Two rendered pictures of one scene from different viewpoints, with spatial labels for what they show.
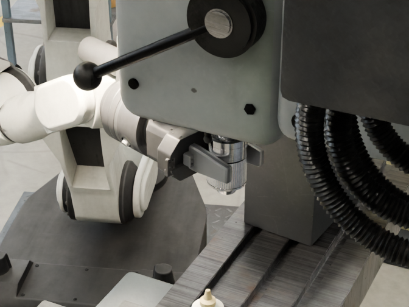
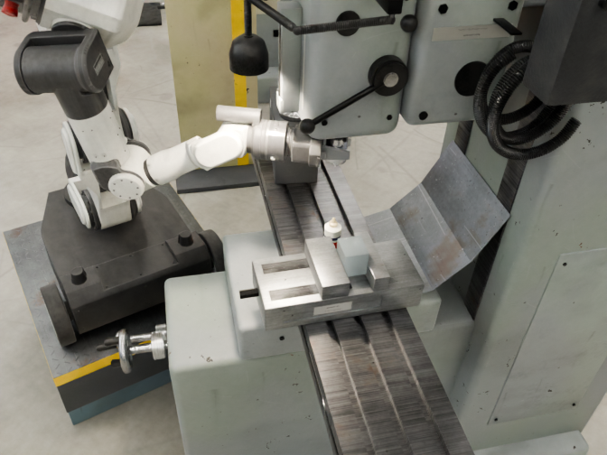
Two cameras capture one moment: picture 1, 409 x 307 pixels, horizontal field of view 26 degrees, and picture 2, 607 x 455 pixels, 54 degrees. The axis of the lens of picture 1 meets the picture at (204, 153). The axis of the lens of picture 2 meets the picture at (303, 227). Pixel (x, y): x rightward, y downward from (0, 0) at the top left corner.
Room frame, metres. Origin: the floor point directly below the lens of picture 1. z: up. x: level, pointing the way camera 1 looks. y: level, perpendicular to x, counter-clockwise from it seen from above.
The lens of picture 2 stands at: (0.09, 0.73, 1.93)
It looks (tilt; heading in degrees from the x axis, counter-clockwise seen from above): 40 degrees down; 320
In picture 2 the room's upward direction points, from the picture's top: 3 degrees clockwise
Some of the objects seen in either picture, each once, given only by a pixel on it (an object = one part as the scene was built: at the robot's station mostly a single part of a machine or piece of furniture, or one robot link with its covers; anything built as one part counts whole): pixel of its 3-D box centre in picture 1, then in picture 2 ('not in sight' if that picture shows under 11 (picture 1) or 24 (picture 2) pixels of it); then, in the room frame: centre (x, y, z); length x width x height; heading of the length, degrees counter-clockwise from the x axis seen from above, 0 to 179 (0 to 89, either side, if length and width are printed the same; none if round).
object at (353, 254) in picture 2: not in sight; (351, 255); (0.73, 0.05, 1.07); 0.06 x 0.05 x 0.06; 155
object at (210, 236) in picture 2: not in sight; (212, 257); (1.44, 0.00, 0.50); 0.20 x 0.05 x 0.20; 173
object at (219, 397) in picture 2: not in sight; (311, 366); (0.90, 0.00, 0.46); 0.81 x 0.32 x 0.60; 64
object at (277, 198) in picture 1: (311, 149); (293, 132); (1.22, -0.17, 1.06); 0.22 x 0.12 x 0.20; 147
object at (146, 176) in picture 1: (108, 179); (105, 197); (1.75, 0.22, 0.68); 0.21 x 0.20 x 0.13; 173
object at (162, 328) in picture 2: not in sight; (134, 338); (1.25, 0.39, 0.54); 0.22 x 0.06 x 0.06; 64
